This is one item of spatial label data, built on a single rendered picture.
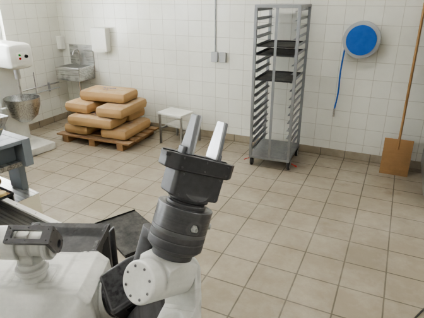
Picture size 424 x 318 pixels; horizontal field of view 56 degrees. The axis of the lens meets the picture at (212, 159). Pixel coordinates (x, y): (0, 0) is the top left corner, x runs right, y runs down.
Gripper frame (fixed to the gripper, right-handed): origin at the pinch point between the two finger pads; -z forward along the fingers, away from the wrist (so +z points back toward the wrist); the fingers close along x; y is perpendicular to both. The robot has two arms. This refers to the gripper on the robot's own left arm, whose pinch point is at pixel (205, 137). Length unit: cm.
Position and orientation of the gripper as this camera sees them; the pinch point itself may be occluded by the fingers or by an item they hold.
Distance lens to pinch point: 61.3
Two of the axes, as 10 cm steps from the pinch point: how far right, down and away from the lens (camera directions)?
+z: -2.8, 9.6, 0.8
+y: -4.9, -2.1, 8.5
